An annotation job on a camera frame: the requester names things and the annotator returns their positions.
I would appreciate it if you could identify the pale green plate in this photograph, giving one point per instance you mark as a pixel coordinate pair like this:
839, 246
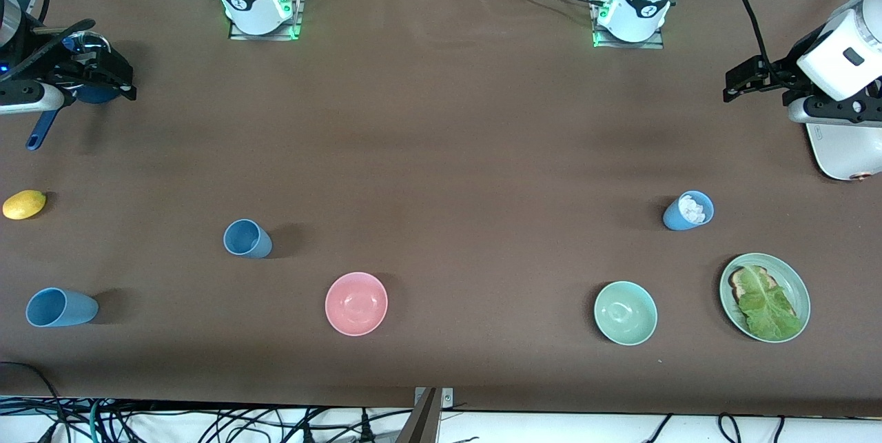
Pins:
796, 284

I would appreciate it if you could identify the small metal table bracket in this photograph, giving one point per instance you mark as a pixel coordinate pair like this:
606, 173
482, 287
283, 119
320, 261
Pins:
448, 398

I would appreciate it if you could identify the toast slice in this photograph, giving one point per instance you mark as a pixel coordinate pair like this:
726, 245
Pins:
739, 284

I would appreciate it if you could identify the yellow lemon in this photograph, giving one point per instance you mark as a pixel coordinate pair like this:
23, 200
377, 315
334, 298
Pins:
24, 204

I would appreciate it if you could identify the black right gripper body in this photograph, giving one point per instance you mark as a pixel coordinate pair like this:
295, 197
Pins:
60, 68

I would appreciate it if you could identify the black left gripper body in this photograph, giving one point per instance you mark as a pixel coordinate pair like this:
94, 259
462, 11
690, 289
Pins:
783, 74

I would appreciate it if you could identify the pink bowl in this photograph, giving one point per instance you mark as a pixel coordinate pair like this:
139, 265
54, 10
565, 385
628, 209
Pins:
356, 304

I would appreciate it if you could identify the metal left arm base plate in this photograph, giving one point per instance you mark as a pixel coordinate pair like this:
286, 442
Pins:
620, 45

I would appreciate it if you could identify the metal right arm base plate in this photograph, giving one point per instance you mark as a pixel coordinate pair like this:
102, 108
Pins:
275, 36

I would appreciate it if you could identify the dark blue saucepan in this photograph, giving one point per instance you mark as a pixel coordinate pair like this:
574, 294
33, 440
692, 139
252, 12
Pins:
41, 129

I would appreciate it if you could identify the pale green bowl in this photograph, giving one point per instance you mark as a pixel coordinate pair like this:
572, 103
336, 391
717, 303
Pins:
626, 313

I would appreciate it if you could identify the grey stand pole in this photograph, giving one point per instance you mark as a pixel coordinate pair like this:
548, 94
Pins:
420, 426

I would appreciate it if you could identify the white toaster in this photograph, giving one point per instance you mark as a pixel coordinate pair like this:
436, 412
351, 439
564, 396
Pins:
847, 150

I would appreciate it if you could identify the glass saucepan lid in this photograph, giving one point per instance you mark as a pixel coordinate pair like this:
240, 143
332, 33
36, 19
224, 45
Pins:
89, 43

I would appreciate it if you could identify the green lettuce leaf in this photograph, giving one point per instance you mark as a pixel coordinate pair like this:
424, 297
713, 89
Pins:
768, 305

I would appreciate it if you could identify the blue cup holding paper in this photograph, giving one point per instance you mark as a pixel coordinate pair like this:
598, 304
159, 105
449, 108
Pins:
675, 219

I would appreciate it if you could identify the white paper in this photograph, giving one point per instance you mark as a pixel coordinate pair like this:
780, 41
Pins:
692, 210

